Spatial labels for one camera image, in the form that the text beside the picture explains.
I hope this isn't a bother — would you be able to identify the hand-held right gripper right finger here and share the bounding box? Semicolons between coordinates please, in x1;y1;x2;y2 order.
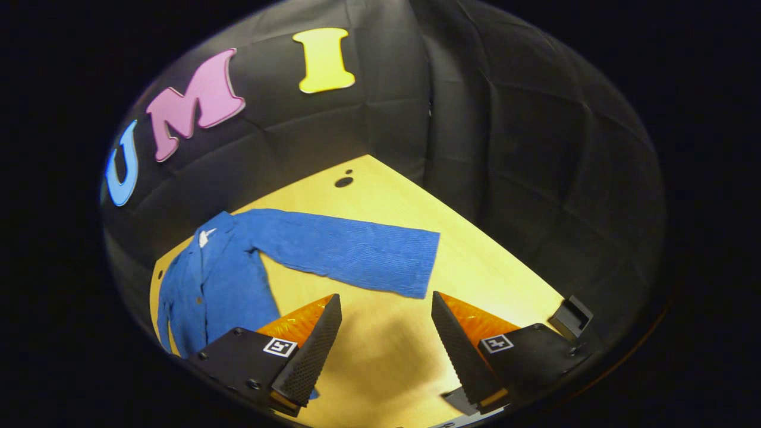
431;290;595;417

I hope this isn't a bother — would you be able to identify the blue button shirt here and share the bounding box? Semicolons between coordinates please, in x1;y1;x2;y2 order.
156;208;442;400

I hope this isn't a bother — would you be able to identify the black backdrop cloth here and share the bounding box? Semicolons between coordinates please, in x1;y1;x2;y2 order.
100;0;666;357

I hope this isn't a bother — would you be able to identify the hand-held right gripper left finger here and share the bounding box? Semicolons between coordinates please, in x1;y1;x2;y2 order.
189;293;344;417

